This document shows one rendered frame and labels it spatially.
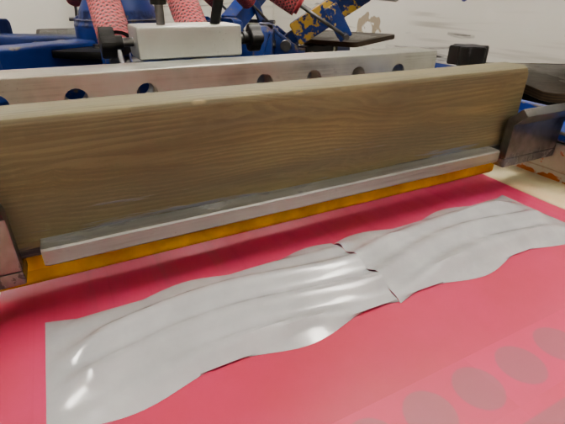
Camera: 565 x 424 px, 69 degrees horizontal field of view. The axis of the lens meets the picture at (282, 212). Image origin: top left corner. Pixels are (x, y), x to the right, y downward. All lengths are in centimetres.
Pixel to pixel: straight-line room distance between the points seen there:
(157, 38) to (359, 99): 29
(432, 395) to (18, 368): 19
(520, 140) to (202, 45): 36
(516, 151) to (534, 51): 215
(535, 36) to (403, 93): 227
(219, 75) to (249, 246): 25
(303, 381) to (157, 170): 14
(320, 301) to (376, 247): 7
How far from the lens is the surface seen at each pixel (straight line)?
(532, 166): 48
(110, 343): 23
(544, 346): 26
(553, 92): 96
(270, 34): 94
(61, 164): 24
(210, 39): 54
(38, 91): 46
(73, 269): 28
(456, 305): 26
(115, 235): 24
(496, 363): 23
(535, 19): 257
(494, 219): 35
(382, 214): 34
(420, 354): 22
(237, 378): 20
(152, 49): 52
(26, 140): 23
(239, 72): 50
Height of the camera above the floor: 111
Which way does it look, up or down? 28 degrees down
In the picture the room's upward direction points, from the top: 1 degrees clockwise
